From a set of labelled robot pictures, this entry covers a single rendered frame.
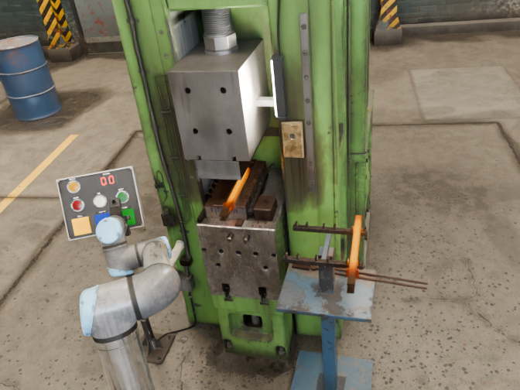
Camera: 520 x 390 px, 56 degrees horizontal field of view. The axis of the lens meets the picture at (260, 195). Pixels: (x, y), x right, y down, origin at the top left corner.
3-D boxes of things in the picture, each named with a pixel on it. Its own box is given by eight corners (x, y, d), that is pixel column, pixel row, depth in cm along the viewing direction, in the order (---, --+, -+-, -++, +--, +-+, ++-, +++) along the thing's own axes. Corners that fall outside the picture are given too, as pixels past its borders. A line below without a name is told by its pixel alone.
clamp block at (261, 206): (272, 221, 225) (271, 210, 222) (254, 220, 227) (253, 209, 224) (278, 206, 235) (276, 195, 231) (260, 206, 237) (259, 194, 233)
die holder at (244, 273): (282, 302, 244) (275, 230, 220) (210, 294, 253) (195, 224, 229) (301, 232, 289) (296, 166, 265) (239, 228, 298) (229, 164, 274)
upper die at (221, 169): (241, 179, 216) (238, 161, 211) (198, 178, 221) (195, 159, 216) (263, 136, 250) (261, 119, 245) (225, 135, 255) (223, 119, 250)
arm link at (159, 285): (178, 268, 125) (165, 230, 190) (128, 282, 122) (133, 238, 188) (189, 311, 126) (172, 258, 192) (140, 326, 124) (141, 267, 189)
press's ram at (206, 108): (269, 162, 208) (260, 70, 186) (184, 159, 217) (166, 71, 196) (288, 120, 241) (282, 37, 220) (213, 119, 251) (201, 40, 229)
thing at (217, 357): (289, 393, 253) (289, 392, 253) (185, 378, 268) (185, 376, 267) (302, 334, 285) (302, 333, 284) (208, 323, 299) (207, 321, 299)
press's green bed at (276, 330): (288, 362, 270) (282, 301, 244) (223, 354, 279) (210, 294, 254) (304, 291, 314) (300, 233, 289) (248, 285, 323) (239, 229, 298)
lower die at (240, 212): (247, 220, 228) (244, 205, 223) (206, 217, 233) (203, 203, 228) (267, 173, 262) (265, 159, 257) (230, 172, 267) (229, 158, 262)
